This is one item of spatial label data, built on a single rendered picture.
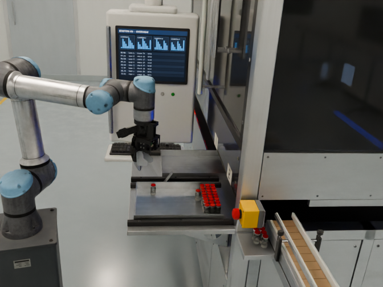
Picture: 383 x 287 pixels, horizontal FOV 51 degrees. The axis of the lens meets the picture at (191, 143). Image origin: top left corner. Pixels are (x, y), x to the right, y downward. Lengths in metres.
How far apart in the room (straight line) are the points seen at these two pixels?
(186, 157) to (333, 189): 0.81
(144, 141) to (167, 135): 0.96
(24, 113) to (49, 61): 5.48
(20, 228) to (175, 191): 0.63
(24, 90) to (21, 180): 0.36
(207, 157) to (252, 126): 0.77
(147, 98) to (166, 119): 0.97
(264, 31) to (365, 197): 0.74
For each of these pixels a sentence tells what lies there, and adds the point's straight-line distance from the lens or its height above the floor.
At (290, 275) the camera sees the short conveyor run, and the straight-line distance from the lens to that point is 1.31.
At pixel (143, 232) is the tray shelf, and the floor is 0.87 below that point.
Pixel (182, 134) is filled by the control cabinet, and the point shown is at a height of 0.87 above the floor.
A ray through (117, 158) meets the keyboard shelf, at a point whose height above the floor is 0.80.
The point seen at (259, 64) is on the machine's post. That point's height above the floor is 1.50.
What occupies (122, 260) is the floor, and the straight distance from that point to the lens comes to 2.75.
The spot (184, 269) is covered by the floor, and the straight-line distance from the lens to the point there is 2.68.
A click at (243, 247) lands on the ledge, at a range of 1.45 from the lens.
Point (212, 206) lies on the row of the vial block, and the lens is 1.56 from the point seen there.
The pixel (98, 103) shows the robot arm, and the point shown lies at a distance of 1.28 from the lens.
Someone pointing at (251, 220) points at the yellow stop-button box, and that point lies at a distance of 1.39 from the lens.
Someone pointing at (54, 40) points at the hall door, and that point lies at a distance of 7.00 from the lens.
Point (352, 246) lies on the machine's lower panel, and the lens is 1.73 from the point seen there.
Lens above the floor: 1.75
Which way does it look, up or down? 23 degrees down
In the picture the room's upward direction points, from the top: 3 degrees clockwise
